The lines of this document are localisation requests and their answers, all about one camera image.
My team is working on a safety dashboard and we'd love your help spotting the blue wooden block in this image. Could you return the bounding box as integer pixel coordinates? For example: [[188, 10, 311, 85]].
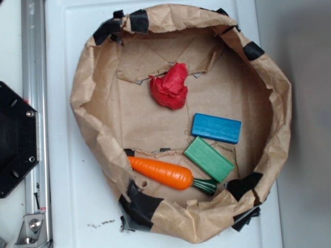
[[191, 113, 242, 144]]

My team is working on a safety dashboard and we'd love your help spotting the brown paper bag bin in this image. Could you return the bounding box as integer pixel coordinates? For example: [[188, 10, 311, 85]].
[[70, 4, 292, 243]]

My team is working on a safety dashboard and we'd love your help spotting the green wooden block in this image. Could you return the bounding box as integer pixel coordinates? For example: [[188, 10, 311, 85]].
[[184, 136, 234, 183]]

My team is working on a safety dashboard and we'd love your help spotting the aluminium extrusion rail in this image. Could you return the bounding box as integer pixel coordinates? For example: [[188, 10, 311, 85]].
[[21, 1, 53, 247]]

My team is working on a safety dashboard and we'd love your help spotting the white plastic tray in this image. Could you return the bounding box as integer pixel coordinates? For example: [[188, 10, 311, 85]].
[[45, 1, 283, 247]]

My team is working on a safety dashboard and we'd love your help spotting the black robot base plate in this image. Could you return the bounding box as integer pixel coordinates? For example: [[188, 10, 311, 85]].
[[1, 82, 39, 199]]

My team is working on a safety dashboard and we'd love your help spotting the crumpled red paper ball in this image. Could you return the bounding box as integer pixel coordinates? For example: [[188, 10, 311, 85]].
[[149, 63, 188, 110]]

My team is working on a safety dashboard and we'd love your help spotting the metal corner bracket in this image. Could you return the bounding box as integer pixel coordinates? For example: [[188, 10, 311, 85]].
[[15, 213, 48, 247]]

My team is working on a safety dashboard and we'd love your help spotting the orange plastic toy carrot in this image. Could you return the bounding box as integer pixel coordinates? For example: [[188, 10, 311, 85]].
[[128, 156, 217, 195]]

